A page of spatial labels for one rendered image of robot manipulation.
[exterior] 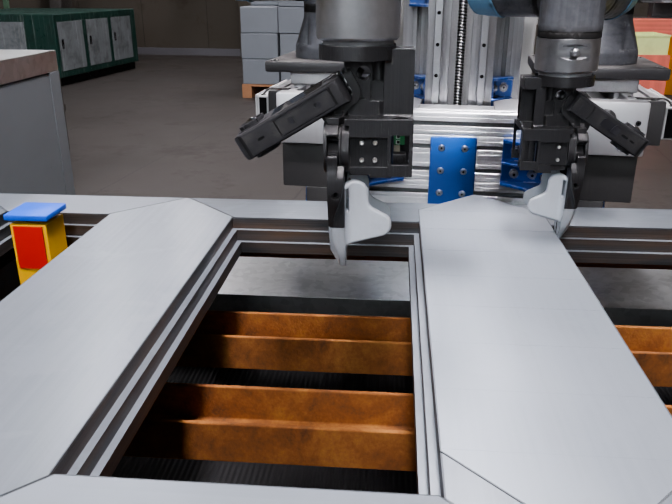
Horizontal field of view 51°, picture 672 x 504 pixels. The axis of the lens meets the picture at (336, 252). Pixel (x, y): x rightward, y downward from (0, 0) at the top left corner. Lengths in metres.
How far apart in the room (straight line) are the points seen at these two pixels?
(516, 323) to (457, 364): 0.11
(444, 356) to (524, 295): 0.17
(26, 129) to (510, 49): 0.97
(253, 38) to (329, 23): 7.26
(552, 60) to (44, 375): 0.65
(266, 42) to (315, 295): 6.74
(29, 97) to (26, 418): 0.94
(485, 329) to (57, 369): 0.39
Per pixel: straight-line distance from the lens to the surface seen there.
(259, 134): 0.64
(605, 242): 1.02
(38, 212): 1.02
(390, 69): 0.64
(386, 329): 1.02
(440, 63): 1.46
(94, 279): 0.83
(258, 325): 1.04
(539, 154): 0.91
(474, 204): 1.07
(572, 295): 0.79
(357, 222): 0.67
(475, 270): 0.83
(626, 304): 1.25
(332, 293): 1.19
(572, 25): 0.89
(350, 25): 0.62
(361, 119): 0.63
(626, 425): 0.58
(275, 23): 7.81
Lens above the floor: 1.17
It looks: 21 degrees down
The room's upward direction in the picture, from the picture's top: straight up
